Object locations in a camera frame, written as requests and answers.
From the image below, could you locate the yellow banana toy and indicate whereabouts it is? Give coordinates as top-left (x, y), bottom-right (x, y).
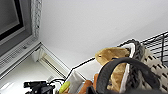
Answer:
top-left (58, 81), bottom-right (72, 94)

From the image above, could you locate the tan plush animal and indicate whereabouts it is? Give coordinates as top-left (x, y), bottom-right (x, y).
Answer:
top-left (94, 47), bottom-right (131, 93)

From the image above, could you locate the grey framed dark panel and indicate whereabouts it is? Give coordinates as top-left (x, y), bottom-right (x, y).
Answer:
top-left (0, 0), bottom-right (43, 79)

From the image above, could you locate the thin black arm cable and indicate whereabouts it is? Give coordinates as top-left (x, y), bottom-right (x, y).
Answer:
top-left (49, 77), bottom-right (67, 84)

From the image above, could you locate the black wire shelf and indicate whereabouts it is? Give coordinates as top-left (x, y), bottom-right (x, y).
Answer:
top-left (117, 30), bottom-right (168, 65)

